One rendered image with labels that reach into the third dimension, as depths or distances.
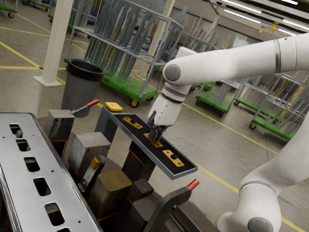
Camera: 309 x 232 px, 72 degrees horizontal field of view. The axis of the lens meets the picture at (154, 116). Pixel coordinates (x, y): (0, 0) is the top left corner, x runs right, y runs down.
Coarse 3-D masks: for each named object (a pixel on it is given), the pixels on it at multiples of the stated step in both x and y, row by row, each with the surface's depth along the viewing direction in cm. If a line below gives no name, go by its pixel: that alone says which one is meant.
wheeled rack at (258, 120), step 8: (296, 80) 568; (272, 88) 598; (280, 104) 675; (256, 112) 713; (256, 120) 640; (264, 120) 692; (272, 128) 622; (280, 128) 672; (280, 136) 604; (288, 136) 612
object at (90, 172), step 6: (96, 156) 67; (102, 156) 67; (96, 162) 66; (102, 162) 66; (90, 168) 68; (96, 168) 66; (102, 168) 68; (90, 174) 67; (96, 174) 67; (84, 180) 69; (90, 180) 67; (84, 186) 68; (90, 186) 68
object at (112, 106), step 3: (105, 102) 93; (108, 102) 94; (108, 105) 91; (111, 105) 92; (114, 105) 94; (117, 105) 95; (111, 108) 90; (114, 108) 91; (117, 108) 92; (120, 108) 93
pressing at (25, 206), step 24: (0, 120) 81; (24, 120) 86; (0, 144) 70; (48, 144) 79; (0, 168) 62; (24, 168) 65; (48, 168) 69; (24, 192) 58; (72, 192) 64; (24, 216) 52; (48, 216) 55; (72, 216) 57
